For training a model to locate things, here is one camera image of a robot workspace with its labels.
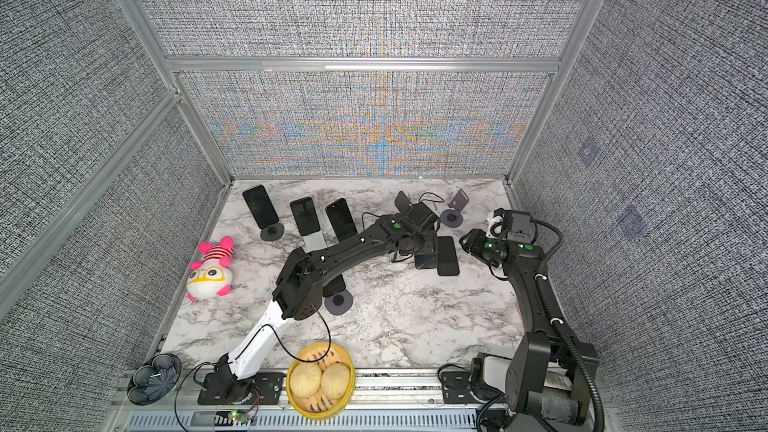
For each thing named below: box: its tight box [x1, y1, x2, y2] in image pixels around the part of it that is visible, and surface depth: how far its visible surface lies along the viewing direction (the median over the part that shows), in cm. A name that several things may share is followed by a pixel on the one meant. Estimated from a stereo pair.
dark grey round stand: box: [260, 222, 285, 241], surface depth 105 cm
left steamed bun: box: [290, 362, 322, 397], surface depth 71 cm
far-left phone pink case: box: [242, 185, 279, 229], surface depth 96 cm
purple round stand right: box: [440, 189, 469, 228], surface depth 105 cm
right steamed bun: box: [320, 361, 351, 400], surface depth 71 cm
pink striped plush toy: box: [186, 236, 235, 302], surface depth 88 cm
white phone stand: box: [302, 230, 327, 253], surface depth 102 cm
